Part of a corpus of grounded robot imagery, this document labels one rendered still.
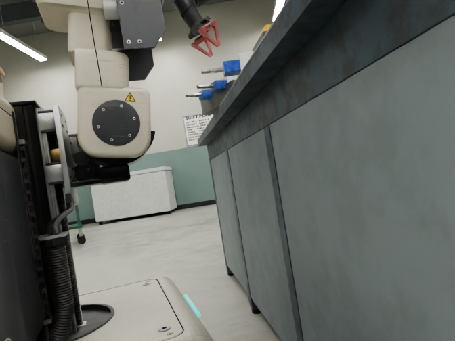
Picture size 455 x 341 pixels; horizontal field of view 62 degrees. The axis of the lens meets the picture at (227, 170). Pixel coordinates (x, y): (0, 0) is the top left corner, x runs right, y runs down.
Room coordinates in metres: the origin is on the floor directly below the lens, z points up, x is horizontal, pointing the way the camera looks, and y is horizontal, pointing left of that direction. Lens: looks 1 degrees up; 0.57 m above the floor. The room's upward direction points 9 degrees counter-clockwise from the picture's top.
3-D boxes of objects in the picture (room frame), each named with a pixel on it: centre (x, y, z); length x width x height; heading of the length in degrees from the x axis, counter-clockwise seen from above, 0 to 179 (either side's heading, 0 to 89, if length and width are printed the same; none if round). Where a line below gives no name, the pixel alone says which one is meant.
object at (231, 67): (0.92, -0.04, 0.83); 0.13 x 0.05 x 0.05; 93
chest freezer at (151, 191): (7.74, 1.94, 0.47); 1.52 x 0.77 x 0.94; 88
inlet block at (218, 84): (1.20, -0.01, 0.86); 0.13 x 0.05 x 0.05; 116
